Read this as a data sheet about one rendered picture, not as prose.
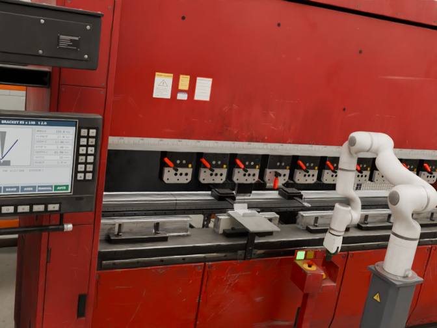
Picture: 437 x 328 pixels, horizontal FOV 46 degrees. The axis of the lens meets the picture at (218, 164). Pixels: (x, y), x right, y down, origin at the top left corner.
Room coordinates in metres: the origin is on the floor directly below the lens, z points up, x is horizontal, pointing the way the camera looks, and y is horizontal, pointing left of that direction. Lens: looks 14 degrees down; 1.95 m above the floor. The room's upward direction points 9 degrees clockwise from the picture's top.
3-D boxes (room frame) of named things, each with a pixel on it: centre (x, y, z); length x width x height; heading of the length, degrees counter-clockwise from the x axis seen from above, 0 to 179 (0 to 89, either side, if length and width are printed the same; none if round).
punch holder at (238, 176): (2.71, -0.14, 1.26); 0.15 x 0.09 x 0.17; 118
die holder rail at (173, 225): (2.47, 0.33, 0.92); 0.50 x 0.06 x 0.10; 118
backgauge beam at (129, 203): (3.18, -0.37, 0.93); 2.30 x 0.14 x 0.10; 118
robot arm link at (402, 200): (2.18, -0.85, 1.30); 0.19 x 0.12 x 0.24; 115
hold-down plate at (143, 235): (2.40, 0.34, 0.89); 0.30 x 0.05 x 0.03; 118
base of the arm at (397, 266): (2.19, -0.88, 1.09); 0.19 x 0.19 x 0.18
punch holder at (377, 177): (3.18, -1.02, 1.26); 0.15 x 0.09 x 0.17; 118
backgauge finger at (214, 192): (2.88, -0.09, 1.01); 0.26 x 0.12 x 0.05; 28
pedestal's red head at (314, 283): (2.63, -0.62, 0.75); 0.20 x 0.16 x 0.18; 113
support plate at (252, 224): (2.60, -0.23, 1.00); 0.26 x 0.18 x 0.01; 28
